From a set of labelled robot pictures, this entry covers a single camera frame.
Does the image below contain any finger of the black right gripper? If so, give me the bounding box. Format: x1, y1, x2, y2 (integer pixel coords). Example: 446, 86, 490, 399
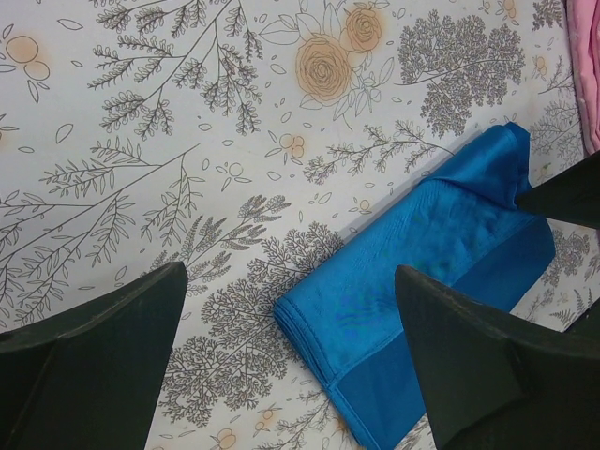
517, 152, 600, 228

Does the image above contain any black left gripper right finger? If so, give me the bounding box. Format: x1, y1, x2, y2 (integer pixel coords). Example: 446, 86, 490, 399
395, 265, 599, 449

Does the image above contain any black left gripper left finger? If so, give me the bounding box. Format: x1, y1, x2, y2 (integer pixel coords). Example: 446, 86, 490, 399
1, 262, 188, 449

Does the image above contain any blue satin napkin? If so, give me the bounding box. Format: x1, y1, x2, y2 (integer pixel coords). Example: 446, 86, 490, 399
274, 123, 555, 449

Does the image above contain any pink floral placemat cloth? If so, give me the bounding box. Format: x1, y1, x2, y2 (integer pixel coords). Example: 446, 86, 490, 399
565, 0, 599, 155

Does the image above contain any floral tablecloth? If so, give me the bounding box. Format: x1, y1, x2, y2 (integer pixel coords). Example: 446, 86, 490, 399
1, 1, 585, 449

